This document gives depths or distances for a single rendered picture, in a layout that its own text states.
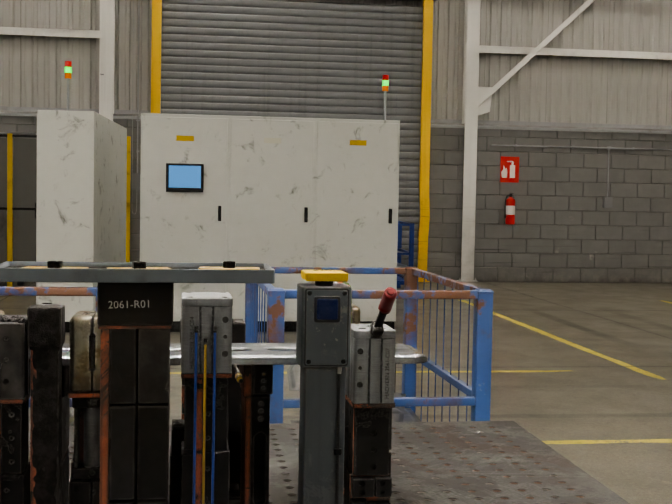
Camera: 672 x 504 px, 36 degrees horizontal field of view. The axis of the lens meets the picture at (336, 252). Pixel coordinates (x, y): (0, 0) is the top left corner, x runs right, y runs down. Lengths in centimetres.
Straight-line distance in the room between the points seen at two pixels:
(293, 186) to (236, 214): 59
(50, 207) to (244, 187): 175
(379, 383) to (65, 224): 812
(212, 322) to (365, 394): 26
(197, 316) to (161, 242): 804
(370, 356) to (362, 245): 815
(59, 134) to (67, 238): 93
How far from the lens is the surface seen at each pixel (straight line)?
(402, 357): 175
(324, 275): 143
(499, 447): 244
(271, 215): 964
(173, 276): 138
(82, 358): 160
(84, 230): 962
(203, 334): 158
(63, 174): 965
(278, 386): 360
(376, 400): 163
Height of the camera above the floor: 126
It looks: 3 degrees down
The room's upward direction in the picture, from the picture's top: 1 degrees clockwise
